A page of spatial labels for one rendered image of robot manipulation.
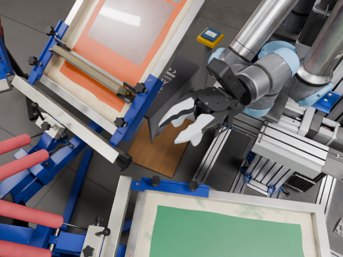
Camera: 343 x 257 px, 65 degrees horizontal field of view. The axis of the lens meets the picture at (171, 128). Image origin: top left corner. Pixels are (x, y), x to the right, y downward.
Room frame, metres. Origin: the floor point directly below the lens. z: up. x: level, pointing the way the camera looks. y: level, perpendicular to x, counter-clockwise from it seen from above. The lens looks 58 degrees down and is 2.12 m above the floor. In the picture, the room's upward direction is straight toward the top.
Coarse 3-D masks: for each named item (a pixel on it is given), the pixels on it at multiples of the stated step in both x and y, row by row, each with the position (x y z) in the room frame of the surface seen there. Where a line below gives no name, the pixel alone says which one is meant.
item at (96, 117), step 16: (80, 0) 1.19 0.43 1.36; (208, 0) 1.02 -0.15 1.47; (80, 16) 1.15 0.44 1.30; (192, 16) 0.95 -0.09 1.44; (176, 32) 0.91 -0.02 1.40; (176, 48) 0.85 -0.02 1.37; (48, 64) 0.95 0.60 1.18; (160, 64) 0.80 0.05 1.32; (48, 80) 0.87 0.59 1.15; (64, 96) 0.78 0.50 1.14; (96, 112) 0.68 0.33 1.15; (112, 128) 0.60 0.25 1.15
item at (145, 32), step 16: (144, 0) 1.12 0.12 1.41; (160, 0) 1.09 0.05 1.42; (144, 16) 1.05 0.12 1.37; (160, 16) 1.03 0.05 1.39; (176, 16) 1.01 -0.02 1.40; (128, 32) 1.00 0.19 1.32; (144, 32) 0.98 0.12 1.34; (160, 32) 0.96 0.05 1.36; (128, 48) 0.94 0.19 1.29; (144, 48) 0.91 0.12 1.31; (112, 64) 0.89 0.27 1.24; (128, 64) 0.87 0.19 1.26; (144, 64) 0.85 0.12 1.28; (128, 80) 0.80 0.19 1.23; (96, 96) 0.77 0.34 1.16; (112, 96) 0.75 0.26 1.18
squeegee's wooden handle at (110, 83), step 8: (56, 48) 0.93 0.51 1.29; (64, 56) 0.89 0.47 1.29; (72, 56) 0.88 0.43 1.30; (80, 64) 0.84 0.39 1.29; (88, 64) 0.87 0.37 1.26; (88, 72) 0.79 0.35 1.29; (96, 72) 0.78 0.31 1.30; (104, 80) 0.75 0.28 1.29; (112, 80) 0.77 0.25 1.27; (112, 88) 0.71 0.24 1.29; (120, 88) 0.71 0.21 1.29
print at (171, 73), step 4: (168, 68) 1.15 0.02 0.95; (172, 68) 1.15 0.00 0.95; (168, 72) 1.11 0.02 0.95; (172, 72) 1.11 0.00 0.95; (176, 72) 1.11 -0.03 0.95; (164, 76) 1.08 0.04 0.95; (168, 76) 1.08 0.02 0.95; (172, 76) 1.08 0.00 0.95; (164, 80) 1.05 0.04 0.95; (168, 80) 1.05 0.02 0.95; (164, 84) 1.02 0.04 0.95
